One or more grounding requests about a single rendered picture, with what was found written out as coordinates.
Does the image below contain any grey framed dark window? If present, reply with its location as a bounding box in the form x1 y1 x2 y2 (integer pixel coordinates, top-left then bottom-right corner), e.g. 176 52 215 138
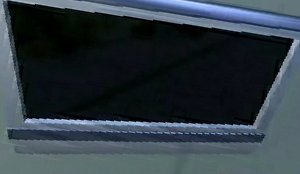
0 0 300 174

